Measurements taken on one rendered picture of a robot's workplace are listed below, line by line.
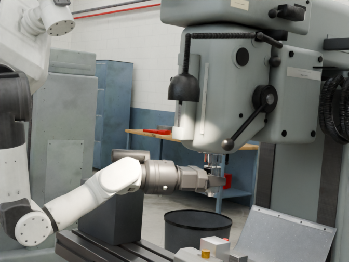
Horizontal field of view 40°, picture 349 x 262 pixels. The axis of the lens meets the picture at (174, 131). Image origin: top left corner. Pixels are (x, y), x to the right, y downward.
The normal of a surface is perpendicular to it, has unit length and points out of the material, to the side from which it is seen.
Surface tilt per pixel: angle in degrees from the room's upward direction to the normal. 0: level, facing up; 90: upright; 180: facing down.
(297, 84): 90
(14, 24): 58
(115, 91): 90
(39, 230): 97
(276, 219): 63
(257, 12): 90
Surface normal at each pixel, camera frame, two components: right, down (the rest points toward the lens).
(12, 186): 0.55, 0.22
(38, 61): 0.77, -0.44
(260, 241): -0.66, -0.46
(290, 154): -0.77, -0.01
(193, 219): 0.14, 0.02
